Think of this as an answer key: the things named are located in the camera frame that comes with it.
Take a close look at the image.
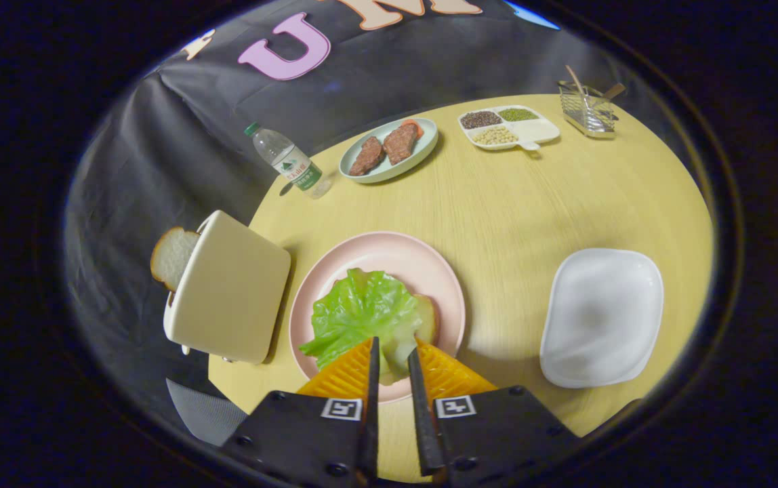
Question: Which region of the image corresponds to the thin wooden stick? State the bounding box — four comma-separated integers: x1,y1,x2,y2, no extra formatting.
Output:
565,65,590,104

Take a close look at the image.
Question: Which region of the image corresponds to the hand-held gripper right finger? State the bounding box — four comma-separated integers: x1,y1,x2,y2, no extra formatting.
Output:
407,339,581,488

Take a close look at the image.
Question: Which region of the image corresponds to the pink round plate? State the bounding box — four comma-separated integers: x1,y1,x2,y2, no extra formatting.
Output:
288,231,466,405

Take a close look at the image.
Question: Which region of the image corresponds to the pile of yellow beans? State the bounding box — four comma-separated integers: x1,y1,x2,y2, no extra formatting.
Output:
473,127,518,146

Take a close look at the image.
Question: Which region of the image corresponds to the pale green round plate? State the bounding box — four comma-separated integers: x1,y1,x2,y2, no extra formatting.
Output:
339,117,439,184

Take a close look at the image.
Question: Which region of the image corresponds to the green lettuce leaf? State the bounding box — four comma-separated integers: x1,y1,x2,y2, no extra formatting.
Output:
299,268,425,386

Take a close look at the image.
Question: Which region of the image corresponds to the white square plate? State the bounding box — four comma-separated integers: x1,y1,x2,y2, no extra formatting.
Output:
539,248,665,389

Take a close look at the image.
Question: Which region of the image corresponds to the grey mesh fabric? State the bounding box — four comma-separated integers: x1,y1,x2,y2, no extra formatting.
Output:
165,378,249,447

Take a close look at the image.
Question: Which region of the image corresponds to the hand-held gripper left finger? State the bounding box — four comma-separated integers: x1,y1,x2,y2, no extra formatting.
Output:
218,336,382,488

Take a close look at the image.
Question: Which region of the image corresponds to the pile of dark beans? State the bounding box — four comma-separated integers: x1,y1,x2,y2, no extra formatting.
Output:
461,111,502,130

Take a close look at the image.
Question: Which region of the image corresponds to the clear glass utensil holder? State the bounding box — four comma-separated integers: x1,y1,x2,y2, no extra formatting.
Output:
558,80,619,140

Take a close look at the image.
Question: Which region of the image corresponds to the clear water bottle green cap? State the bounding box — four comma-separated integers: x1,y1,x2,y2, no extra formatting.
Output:
243,122,332,199

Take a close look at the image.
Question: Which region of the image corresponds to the cream toaster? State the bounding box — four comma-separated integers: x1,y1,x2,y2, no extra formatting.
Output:
163,209,292,365

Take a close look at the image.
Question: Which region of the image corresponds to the brown steak piece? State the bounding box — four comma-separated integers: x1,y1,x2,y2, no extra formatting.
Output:
349,136,386,177
383,124,419,165

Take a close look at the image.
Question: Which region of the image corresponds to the white divided dish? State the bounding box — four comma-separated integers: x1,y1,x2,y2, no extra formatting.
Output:
457,105,560,152

